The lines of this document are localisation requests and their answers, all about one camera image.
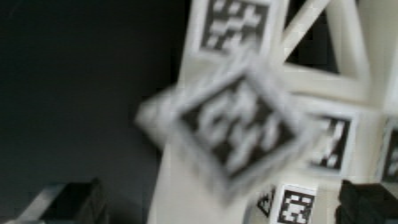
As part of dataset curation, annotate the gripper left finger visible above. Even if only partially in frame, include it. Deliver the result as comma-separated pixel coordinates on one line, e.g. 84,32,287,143
15,178,109,224

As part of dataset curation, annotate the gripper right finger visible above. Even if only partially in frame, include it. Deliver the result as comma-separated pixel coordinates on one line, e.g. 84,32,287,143
335,180,398,224

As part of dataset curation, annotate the white tagged cube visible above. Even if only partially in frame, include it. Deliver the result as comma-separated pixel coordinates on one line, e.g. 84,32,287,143
137,62,320,204
377,117,398,184

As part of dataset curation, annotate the white chair back frame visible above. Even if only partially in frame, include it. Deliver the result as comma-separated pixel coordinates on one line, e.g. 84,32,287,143
148,0,398,224

